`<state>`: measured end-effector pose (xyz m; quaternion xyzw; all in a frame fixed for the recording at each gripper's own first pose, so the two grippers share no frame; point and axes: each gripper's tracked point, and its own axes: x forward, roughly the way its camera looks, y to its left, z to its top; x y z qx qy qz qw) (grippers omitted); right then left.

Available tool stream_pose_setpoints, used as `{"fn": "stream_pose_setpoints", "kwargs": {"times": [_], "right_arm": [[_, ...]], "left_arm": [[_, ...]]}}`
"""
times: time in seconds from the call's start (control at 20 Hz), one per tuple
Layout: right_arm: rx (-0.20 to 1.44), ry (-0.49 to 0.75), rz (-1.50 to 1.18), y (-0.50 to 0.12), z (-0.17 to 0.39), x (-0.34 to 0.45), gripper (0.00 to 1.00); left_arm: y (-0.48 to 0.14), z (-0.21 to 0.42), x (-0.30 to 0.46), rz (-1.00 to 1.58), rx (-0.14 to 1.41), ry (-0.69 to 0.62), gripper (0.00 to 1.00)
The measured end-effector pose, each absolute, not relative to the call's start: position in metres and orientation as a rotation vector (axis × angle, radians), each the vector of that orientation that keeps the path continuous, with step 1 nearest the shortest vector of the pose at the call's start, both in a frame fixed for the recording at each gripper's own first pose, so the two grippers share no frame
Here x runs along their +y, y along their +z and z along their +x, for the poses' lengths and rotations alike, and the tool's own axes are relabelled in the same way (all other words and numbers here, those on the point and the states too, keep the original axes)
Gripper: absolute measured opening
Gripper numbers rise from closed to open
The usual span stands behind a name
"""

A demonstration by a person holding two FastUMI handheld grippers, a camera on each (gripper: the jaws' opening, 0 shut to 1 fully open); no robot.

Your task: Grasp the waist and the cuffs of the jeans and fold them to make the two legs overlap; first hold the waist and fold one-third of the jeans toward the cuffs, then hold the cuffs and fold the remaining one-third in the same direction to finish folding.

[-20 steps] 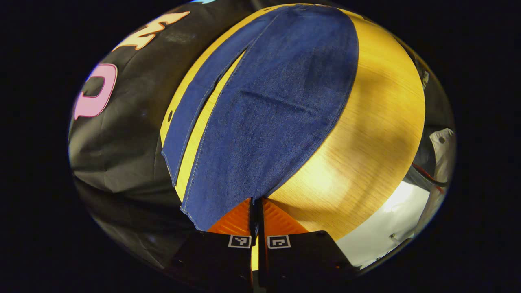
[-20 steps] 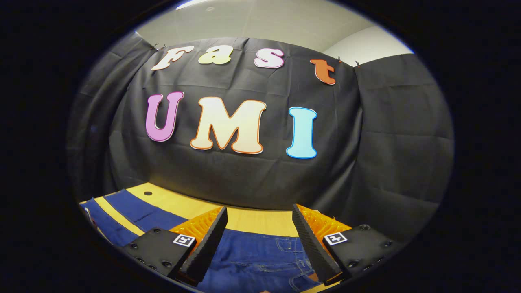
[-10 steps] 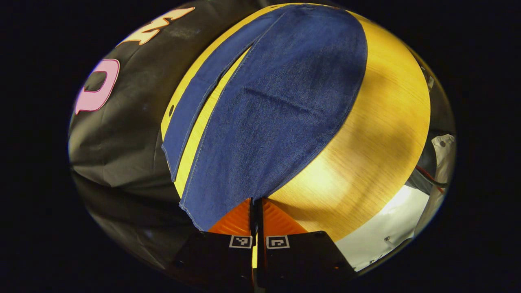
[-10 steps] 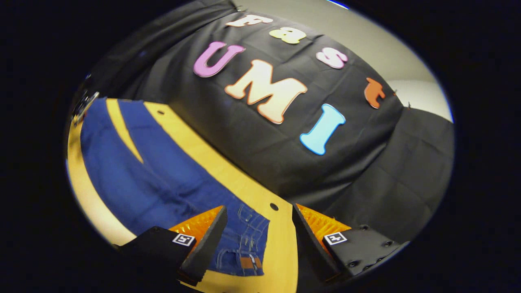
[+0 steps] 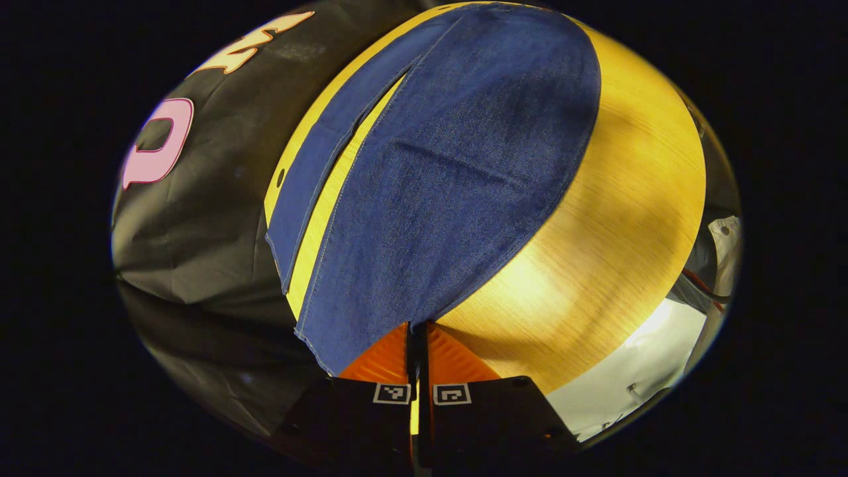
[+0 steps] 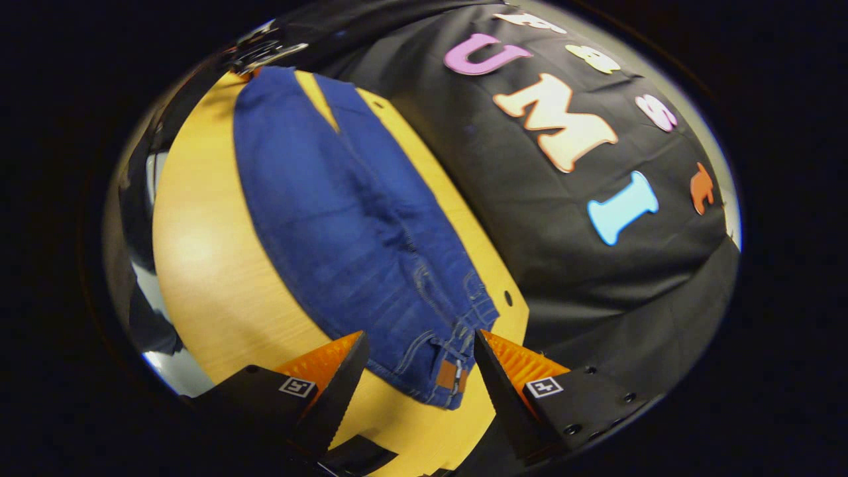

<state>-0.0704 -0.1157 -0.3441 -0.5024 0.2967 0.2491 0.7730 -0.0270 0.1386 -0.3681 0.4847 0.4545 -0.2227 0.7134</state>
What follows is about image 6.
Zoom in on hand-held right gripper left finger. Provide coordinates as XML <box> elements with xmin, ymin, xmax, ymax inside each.
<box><xmin>189</xmin><ymin>331</ymin><xmax>370</xmax><ymax>464</ymax></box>

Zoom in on black backdrop cloth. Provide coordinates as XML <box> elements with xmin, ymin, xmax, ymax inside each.
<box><xmin>265</xmin><ymin>0</ymin><xmax>741</xmax><ymax>398</ymax></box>

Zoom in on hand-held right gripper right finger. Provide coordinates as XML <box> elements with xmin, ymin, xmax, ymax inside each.
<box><xmin>474</xmin><ymin>329</ymin><xmax>663</xmax><ymax>464</ymax></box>

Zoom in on blue denim jeans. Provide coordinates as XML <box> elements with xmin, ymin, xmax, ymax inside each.
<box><xmin>232</xmin><ymin>65</ymin><xmax>501</xmax><ymax>410</ymax></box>

